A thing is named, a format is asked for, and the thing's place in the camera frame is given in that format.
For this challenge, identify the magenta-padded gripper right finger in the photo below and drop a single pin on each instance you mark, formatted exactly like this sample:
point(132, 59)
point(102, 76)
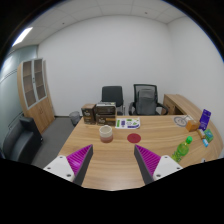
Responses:
point(151, 161)

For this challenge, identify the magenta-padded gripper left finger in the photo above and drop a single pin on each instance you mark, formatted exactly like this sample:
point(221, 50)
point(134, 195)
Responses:
point(75, 161)

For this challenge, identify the green drink bottle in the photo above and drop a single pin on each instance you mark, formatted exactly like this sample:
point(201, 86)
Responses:
point(181, 150)

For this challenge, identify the flat round red coaster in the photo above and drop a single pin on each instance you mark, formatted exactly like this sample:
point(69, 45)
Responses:
point(134, 138)

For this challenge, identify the white and pink cup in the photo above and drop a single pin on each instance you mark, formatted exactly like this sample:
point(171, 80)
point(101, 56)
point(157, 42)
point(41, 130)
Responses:
point(106, 134)

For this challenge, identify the grey waste bin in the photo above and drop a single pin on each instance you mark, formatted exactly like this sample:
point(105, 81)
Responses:
point(75, 118)

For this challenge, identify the white printed leaflet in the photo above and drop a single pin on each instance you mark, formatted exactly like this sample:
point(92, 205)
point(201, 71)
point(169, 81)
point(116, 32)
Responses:
point(127, 123)

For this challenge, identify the small upright brown box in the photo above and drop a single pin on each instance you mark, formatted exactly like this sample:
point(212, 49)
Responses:
point(88, 114)

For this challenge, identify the round white disc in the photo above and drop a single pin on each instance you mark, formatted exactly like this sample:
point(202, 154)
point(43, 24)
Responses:
point(180, 121)

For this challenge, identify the black mesh office chair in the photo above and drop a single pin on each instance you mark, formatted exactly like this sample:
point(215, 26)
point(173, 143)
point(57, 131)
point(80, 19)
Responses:
point(160, 108)

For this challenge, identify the orange-brown box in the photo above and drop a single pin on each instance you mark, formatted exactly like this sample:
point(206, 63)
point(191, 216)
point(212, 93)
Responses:
point(192, 125)

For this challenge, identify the small beige box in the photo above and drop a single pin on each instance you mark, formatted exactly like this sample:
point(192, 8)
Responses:
point(201, 133)

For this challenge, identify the small light blue pack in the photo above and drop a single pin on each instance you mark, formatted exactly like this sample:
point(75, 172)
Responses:
point(205, 143)

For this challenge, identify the black leather sofa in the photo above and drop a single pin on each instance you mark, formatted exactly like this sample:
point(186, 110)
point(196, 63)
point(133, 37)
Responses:
point(20, 141)

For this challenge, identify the grey backpack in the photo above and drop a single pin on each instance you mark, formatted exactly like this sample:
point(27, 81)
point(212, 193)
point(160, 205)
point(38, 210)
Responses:
point(146, 101)

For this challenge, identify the dark flat cardboard box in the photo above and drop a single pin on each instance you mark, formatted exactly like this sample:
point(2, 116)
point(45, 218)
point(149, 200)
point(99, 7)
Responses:
point(106, 108)

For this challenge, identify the green box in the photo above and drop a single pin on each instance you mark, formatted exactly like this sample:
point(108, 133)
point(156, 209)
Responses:
point(209, 135)

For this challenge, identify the wooden side desk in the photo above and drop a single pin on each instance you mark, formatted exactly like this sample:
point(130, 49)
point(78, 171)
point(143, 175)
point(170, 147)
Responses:
point(180, 103)

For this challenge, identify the wooden glass-door cabinet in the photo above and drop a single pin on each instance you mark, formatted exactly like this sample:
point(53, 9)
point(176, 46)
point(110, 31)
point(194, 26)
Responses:
point(38, 106)

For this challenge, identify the purple packet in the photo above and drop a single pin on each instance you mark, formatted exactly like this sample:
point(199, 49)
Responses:
point(205, 119)

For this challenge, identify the black armless chair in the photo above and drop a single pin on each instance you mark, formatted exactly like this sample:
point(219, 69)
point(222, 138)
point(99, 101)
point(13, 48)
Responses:
point(112, 94)

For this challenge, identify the ceiling light panel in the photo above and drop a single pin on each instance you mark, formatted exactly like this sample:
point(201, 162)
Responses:
point(22, 36)

